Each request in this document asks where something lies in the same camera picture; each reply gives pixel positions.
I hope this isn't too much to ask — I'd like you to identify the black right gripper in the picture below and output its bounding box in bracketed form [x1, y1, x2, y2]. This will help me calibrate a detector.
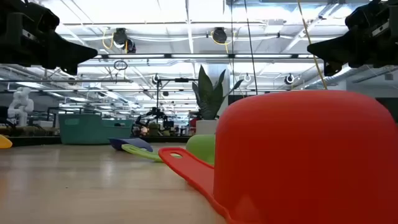
[307, 0, 398, 77]

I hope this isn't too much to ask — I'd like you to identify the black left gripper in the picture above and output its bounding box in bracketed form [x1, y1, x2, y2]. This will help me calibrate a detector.
[0, 0, 99, 75]

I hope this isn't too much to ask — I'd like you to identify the dark blue measuring cup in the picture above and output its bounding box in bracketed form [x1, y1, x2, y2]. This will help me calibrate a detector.
[108, 138, 154, 152]

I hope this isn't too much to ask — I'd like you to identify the red measuring cup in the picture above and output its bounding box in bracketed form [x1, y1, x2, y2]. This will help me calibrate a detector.
[158, 90, 398, 224]

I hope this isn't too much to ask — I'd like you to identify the yellow measuring cup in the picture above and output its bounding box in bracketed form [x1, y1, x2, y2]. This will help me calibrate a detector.
[0, 134, 13, 149]

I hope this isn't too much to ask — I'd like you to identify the green measuring cup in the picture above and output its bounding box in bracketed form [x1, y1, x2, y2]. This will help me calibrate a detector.
[121, 134, 216, 166]

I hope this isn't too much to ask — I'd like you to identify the teal plastic basket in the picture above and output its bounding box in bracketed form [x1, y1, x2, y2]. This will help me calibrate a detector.
[58, 113, 134, 146]

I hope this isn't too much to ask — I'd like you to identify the white robot figure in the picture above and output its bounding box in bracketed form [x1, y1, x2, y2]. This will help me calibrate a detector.
[7, 86, 34, 127]

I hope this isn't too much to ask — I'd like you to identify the snake plant in white pot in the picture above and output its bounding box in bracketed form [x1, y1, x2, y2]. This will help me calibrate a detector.
[192, 65, 244, 135]

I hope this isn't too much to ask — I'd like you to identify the yellow hanging cable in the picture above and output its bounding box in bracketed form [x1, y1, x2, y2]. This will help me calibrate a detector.
[297, 0, 328, 90]

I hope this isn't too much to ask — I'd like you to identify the black aluminium table frame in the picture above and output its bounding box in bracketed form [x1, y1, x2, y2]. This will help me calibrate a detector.
[9, 136, 192, 147]

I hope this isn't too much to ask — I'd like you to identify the thin black hanging cable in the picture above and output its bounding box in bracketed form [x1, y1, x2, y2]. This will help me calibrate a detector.
[229, 0, 234, 94]

